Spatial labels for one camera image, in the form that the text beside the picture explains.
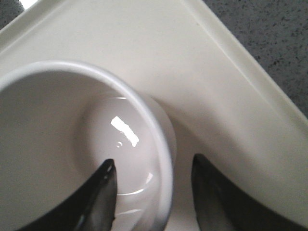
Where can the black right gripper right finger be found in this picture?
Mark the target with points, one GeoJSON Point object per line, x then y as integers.
{"type": "Point", "coordinates": [222, 206]}

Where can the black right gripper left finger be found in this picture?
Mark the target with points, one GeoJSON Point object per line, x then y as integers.
{"type": "Point", "coordinates": [90, 208]}

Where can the white smiley mug black handle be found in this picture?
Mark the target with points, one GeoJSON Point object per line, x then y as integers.
{"type": "Point", "coordinates": [59, 121]}

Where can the cream rectangular plastic tray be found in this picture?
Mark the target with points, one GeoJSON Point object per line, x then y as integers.
{"type": "Point", "coordinates": [221, 102]}

